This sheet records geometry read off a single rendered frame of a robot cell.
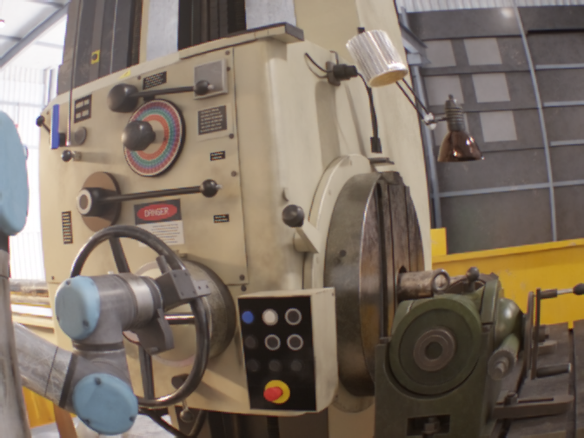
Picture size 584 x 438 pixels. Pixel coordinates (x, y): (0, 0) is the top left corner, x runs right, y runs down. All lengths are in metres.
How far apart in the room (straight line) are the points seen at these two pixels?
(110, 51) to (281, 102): 1.32
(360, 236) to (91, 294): 0.69
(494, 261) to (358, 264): 2.31
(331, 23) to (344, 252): 0.89
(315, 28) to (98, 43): 0.98
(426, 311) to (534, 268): 2.50
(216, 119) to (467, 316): 0.67
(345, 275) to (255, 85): 0.42
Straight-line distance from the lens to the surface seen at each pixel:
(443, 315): 1.16
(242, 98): 1.40
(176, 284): 1.04
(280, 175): 1.36
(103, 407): 0.79
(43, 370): 0.80
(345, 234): 1.44
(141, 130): 1.42
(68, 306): 0.92
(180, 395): 1.23
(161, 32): 2.42
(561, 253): 3.62
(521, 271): 3.64
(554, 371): 1.28
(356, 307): 1.40
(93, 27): 2.73
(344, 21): 2.07
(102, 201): 1.53
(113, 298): 0.94
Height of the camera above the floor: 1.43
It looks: 2 degrees up
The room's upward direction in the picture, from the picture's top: 5 degrees counter-clockwise
